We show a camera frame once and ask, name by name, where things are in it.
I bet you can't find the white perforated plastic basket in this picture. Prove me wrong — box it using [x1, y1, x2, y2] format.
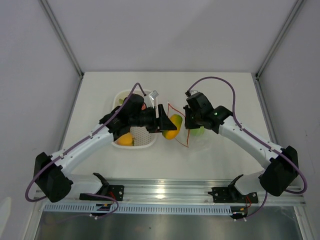
[111, 89, 158, 150]

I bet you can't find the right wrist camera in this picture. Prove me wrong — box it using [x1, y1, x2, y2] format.
[185, 89, 199, 97]

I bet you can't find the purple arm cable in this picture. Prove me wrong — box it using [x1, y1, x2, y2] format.
[185, 76, 309, 222]
[24, 82, 147, 221]

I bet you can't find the left aluminium frame post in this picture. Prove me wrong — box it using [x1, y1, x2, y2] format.
[38, 0, 84, 78]

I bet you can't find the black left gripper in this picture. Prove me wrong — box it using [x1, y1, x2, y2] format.
[130, 104, 177, 134]

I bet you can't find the white slotted cable duct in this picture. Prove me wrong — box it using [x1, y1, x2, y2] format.
[43, 202, 233, 216]

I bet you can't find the green apple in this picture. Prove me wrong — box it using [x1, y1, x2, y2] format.
[190, 126, 205, 137]

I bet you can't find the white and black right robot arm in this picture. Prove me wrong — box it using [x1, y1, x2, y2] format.
[184, 92, 299, 202]

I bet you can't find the clear zip bag orange zipper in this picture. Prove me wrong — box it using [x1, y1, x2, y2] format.
[164, 101, 211, 152]

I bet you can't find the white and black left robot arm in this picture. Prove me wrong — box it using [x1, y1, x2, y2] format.
[33, 93, 177, 203]

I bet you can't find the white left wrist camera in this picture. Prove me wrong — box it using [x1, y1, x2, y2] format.
[148, 90, 159, 108]

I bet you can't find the yellow green mango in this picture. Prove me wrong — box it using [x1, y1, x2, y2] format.
[162, 114, 183, 140]

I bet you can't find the orange apricot fruit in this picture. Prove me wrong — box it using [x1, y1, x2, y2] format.
[116, 132, 135, 147]

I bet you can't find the aluminium mounting rail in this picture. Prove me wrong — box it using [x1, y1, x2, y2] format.
[33, 177, 306, 206]

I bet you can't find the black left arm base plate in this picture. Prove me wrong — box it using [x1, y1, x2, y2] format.
[79, 172, 125, 202]

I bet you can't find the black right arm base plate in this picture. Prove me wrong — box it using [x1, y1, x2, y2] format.
[207, 174, 259, 204]

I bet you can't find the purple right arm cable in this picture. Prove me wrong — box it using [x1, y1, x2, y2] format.
[185, 76, 309, 222]

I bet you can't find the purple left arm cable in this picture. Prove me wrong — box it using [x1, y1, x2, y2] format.
[24, 82, 147, 221]

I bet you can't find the aluminium frame post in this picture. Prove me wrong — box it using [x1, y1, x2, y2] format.
[38, 0, 84, 78]
[255, 0, 307, 81]

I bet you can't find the right aluminium frame post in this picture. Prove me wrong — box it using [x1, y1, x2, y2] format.
[255, 0, 307, 81]

